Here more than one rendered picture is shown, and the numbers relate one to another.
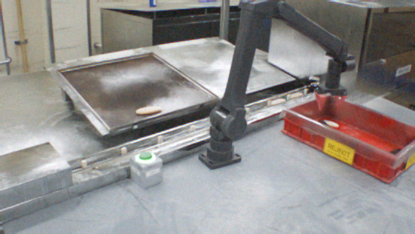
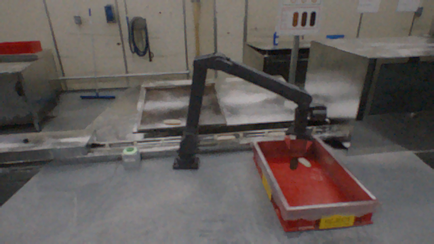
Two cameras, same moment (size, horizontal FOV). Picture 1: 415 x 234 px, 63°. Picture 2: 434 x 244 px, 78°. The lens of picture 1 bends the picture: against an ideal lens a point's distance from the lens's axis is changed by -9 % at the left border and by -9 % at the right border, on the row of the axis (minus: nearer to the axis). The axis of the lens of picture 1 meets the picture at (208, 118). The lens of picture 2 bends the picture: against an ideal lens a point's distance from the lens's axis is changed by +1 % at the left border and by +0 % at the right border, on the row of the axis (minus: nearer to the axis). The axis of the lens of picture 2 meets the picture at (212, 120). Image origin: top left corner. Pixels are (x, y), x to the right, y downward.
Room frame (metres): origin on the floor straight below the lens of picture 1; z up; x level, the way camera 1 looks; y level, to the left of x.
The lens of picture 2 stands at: (0.26, -0.77, 1.54)
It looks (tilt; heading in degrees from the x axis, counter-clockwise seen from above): 25 degrees down; 36
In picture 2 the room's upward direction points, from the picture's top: 1 degrees counter-clockwise
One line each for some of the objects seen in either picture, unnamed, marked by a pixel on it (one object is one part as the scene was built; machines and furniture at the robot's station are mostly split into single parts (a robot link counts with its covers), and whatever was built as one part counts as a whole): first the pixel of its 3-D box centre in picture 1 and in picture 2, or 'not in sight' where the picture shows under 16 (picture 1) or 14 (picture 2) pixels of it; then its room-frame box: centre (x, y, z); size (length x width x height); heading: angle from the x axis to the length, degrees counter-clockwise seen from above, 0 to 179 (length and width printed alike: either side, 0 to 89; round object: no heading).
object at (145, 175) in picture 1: (145, 173); (131, 160); (0.91, 0.18, 0.84); 0.08 x 0.08 x 0.11; 43
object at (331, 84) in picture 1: (332, 81); (300, 127); (1.33, -0.47, 1.02); 0.10 x 0.07 x 0.07; 102
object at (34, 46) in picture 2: not in sight; (17, 47); (1.86, 3.84, 0.94); 0.51 x 0.36 x 0.13; 137
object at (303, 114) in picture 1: (354, 131); (303, 175); (1.20, -0.55, 0.88); 0.49 x 0.34 x 0.10; 41
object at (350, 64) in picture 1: (341, 57); (311, 106); (1.36, -0.50, 1.11); 0.11 x 0.09 x 0.12; 123
